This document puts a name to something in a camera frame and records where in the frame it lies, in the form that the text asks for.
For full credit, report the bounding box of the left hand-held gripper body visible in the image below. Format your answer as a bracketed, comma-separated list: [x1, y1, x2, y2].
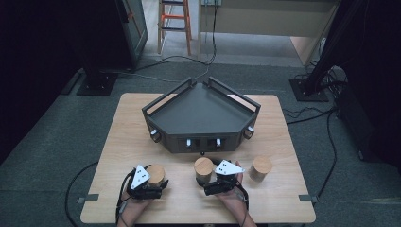
[126, 164, 165, 201]

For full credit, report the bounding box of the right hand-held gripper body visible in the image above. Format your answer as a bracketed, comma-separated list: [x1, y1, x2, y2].
[202, 159, 246, 197]

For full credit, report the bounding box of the glass jar with wooden lid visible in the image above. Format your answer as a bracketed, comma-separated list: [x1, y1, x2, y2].
[146, 164, 166, 187]
[249, 156, 273, 183]
[193, 157, 215, 185]

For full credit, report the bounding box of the dark grey corner rack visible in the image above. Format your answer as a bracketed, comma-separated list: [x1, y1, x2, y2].
[141, 76, 262, 154]

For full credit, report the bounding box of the person's left hand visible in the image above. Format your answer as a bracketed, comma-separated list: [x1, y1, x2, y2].
[120, 185, 153, 211]

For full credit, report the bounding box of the person's right hand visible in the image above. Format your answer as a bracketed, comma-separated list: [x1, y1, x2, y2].
[216, 160, 246, 207]

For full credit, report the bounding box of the grey tape strip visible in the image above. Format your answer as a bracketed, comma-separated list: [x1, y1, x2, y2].
[298, 194, 319, 204]
[77, 193, 100, 204]

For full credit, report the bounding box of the black square stand base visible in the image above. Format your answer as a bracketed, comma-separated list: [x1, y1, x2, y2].
[76, 71, 119, 96]
[288, 78, 330, 103]

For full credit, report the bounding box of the wooden step ladder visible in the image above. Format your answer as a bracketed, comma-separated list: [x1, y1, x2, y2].
[156, 0, 193, 57]

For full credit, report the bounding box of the light wooden desk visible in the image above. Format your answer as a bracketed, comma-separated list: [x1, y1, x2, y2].
[198, 0, 340, 66]

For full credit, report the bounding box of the left hand-held gripper cable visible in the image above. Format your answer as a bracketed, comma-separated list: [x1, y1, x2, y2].
[114, 168, 137, 226]

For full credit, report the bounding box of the hand-held gripper cable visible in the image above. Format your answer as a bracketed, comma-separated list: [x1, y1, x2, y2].
[235, 183, 251, 211]
[114, 168, 137, 226]

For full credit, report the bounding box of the right hand-held gripper cable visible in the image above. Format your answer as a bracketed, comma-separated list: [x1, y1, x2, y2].
[235, 183, 251, 211]

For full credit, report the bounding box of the black floor cable loop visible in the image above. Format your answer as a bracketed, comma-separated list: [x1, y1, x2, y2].
[64, 161, 100, 227]

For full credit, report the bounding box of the long black floor cable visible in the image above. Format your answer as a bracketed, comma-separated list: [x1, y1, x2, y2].
[103, 0, 220, 83]

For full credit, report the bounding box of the tangle of black cables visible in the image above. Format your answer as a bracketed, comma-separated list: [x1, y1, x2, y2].
[311, 64, 349, 96]

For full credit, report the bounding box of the black metal stand post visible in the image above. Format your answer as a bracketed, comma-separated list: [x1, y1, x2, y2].
[303, 0, 368, 94]

